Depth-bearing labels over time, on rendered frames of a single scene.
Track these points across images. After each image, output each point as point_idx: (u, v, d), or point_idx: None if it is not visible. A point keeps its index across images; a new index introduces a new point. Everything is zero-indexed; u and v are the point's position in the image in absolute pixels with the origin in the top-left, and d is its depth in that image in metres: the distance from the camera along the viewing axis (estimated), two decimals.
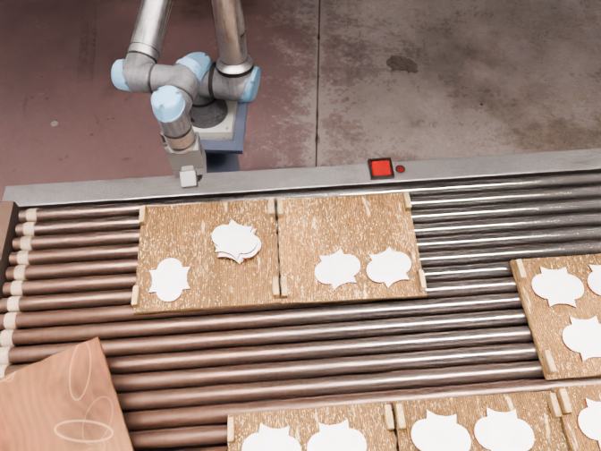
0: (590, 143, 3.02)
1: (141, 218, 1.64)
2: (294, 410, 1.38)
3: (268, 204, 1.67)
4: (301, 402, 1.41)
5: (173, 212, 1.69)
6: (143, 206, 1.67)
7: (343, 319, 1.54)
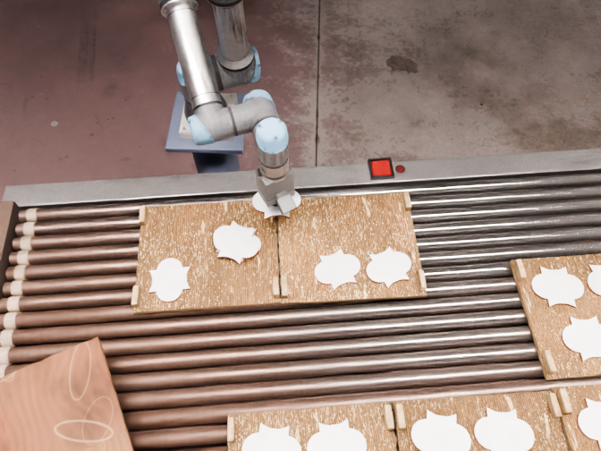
0: (590, 143, 3.02)
1: (141, 218, 1.64)
2: (294, 410, 1.38)
3: None
4: (301, 402, 1.41)
5: (173, 212, 1.69)
6: (143, 206, 1.67)
7: (343, 319, 1.54)
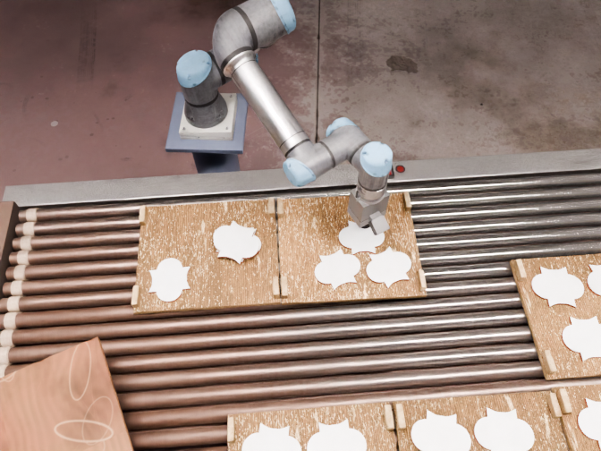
0: (590, 143, 3.02)
1: (141, 218, 1.64)
2: (294, 410, 1.38)
3: (268, 204, 1.67)
4: (301, 402, 1.41)
5: (173, 212, 1.69)
6: (143, 206, 1.67)
7: (343, 319, 1.54)
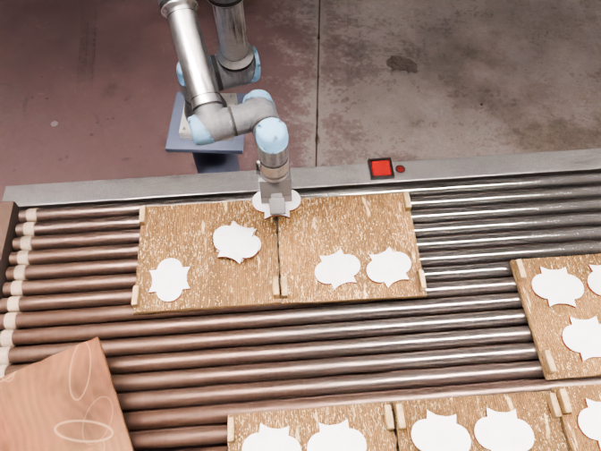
0: (590, 143, 3.02)
1: (141, 218, 1.64)
2: (294, 410, 1.38)
3: None
4: (301, 402, 1.41)
5: (173, 212, 1.69)
6: (143, 206, 1.67)
7: (343, 319, 1.54)
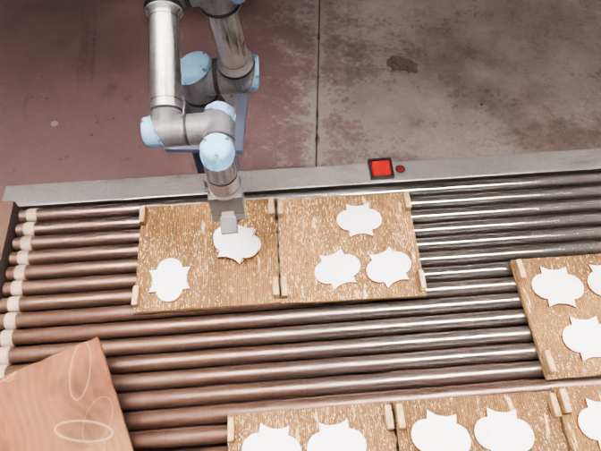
0: (590, 143, 3.02)
1: (141, 218, 1.64)
2: (294, 410, 1.38)
3: (268, 204, 1.67)
4: (301, 402, 1.41)
5: (173, 212, 1.69)
6: (143, 206, 1.67)
7: (343, 319, 1.54)
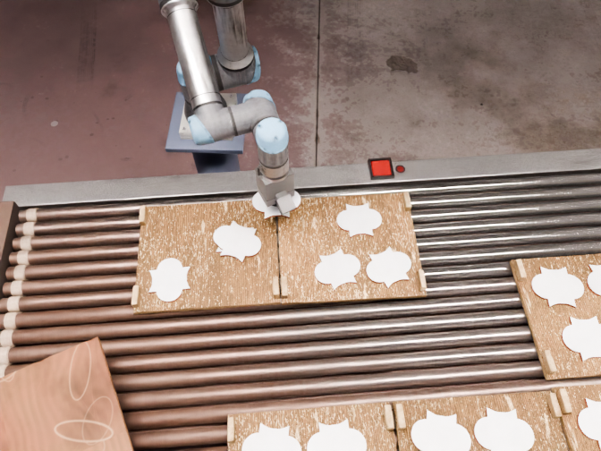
0: (590, 143, 3.02)
1: (141, 218, 1.64)
2: (294, 410, 1.38)
3: None
4: (301, 402, 1.41)
5: (173, 212, 1.69)
6: (143, 206, 1.67)
7: (343, 319, 1.54)
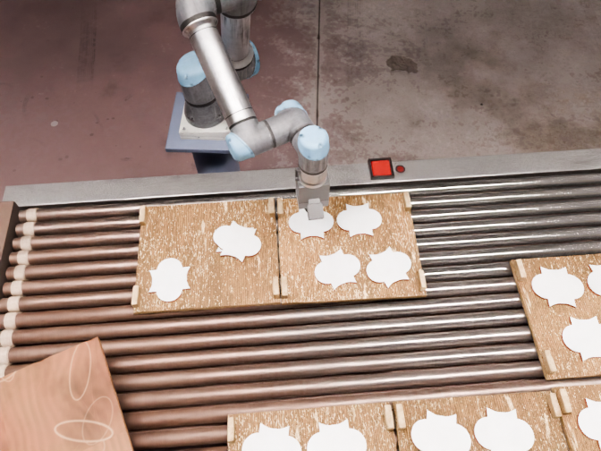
0: (590, 143, 3.02)
1: (141, 218, 1.64)
2: (294, 410, 1.38)
3: (268, 204, 1.67)
4: (301, 402, 1.41)
5: (173, 212, 1.69)
6: (143, 206, 1.67)
7: (343, 319, 1.54)
